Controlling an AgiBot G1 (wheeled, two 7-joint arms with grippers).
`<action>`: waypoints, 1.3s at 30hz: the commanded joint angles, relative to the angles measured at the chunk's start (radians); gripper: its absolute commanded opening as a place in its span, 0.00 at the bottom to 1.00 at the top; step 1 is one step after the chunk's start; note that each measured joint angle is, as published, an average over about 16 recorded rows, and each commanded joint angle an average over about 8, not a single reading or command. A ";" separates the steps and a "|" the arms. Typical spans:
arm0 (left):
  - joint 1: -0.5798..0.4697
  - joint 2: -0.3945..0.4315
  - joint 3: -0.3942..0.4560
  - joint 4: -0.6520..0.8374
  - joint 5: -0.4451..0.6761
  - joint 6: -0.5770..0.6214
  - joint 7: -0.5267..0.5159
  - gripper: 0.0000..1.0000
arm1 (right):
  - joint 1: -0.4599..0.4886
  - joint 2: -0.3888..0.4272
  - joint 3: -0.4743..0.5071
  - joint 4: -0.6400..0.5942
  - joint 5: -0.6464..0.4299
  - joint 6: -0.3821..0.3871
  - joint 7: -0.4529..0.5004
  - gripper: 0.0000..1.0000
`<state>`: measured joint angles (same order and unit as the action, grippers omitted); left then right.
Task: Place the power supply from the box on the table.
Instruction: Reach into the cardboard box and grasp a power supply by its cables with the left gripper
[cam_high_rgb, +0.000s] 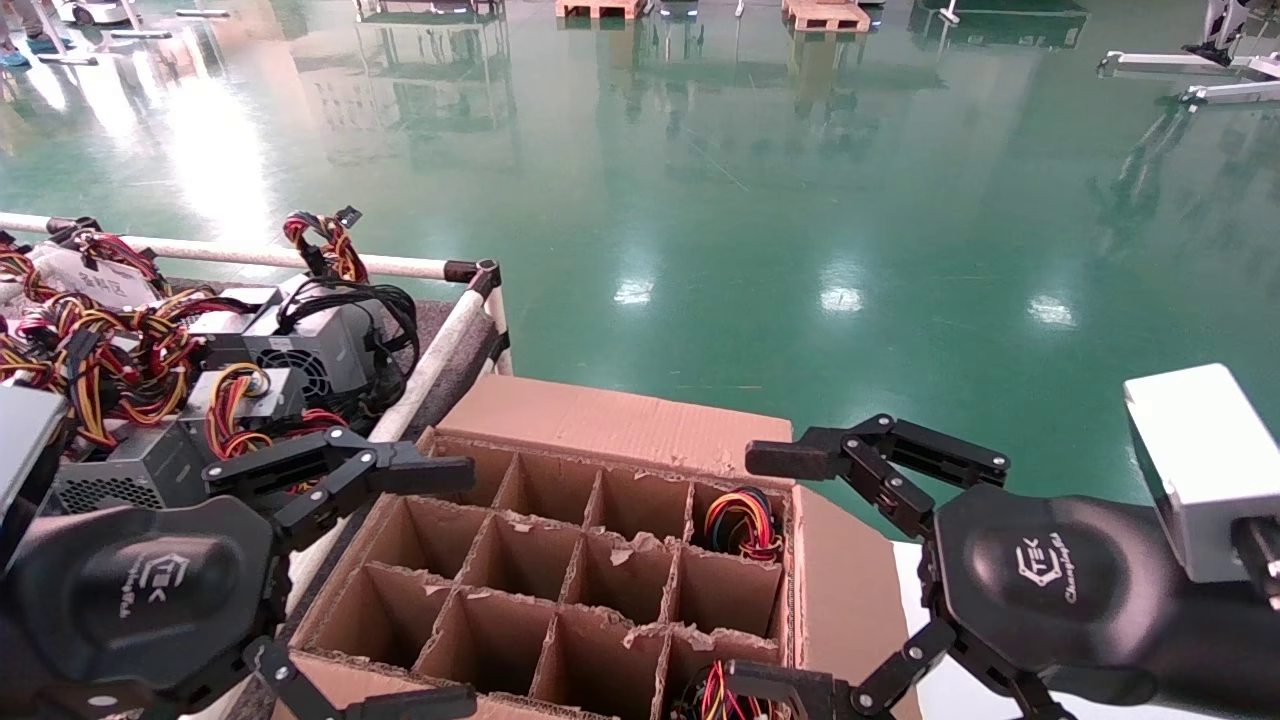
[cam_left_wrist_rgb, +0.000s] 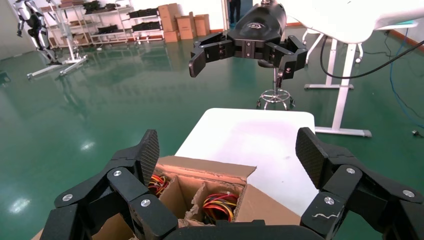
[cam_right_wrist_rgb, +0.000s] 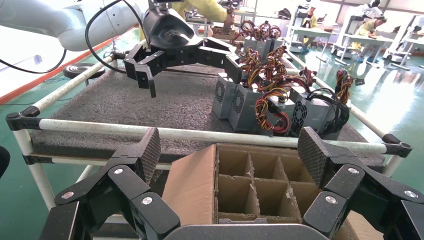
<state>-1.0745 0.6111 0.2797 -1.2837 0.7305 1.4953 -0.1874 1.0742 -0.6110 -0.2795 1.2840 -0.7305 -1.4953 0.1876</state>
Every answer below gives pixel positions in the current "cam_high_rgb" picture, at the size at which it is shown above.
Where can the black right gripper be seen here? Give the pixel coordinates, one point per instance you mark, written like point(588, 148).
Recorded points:
point(1050, 590)

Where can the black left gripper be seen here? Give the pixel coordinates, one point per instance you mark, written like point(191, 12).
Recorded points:
point(150, 600)

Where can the white robot base leg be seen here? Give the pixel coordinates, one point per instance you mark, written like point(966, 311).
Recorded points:
point(1150, 62)
point(1235, 92)

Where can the cardboard box with dividers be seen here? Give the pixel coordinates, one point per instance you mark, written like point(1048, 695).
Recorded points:
point(600, 420)

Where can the small grey power supply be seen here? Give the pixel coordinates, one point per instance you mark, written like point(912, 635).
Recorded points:
point(278, 400)

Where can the grey power supply honeycomb grille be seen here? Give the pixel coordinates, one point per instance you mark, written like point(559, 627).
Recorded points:
point(150, 465)

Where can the grey power supply round fan grille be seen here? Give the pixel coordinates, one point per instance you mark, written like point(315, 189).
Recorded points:
point(325, 348)

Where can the flat grey power supply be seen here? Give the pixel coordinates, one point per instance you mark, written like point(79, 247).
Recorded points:
point(225, 320)

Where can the black pipe corner connector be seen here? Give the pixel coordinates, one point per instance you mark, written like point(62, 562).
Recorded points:
point(485, 275)

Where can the white paper label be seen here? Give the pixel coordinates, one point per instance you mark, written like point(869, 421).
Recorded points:
point(95, 278)

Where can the black pipe clamp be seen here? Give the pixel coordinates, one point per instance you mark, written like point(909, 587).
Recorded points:
point(70, 225)

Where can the wooden pallet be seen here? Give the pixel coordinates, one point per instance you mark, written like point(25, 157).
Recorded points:
point(600, 8)
point(825, 15)

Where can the grey metal stand foot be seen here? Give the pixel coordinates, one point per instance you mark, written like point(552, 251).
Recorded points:
point(140, 35)
point(200, 13)
point(68, 60)

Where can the dark floor vehicle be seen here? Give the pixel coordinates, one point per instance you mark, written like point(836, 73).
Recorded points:
point(680, 8)

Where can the blue shoe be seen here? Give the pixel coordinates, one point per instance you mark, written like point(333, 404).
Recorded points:
point(48, 43)
point(12, 59)

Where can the white wheeled vehicle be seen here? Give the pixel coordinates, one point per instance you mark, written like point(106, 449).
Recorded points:
point(95, 12)

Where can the white black robot stand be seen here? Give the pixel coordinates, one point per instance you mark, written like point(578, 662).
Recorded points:
point(1220, 25)

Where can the long white pipe rail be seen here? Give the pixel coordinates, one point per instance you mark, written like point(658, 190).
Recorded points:
point(440, 350)
point(230, 255)

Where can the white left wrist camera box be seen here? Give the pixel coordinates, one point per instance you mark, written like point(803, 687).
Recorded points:
point(25, 440)

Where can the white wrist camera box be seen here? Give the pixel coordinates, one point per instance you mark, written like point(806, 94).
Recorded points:
point(1200, 450)
point(25, 440)

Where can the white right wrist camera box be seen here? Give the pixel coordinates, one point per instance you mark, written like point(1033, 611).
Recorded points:
point(1200, 450)

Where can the dark metal rack frame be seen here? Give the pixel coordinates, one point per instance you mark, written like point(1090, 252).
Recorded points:
point(430, 15)

